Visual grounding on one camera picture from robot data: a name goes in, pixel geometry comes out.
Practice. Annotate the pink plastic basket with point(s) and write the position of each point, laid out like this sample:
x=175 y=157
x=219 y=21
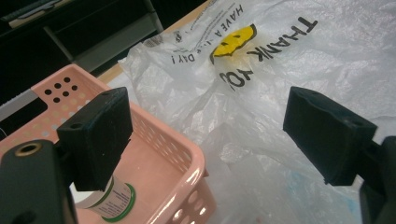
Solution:
x=162 y=161

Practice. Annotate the white bottle with green label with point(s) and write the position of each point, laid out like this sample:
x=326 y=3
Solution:
x=113 y=199

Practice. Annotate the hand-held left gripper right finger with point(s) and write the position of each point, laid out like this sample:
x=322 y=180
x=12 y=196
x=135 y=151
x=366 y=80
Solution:
x=327 y=137

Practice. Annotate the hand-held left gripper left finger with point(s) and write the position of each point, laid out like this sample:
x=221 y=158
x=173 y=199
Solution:
x=93 y=140

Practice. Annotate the white plastic bag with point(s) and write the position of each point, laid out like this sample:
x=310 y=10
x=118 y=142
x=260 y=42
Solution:
x=264 y=102

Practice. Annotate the dark shelf unit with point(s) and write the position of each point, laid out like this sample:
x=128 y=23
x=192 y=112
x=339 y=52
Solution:
x=77 y=34

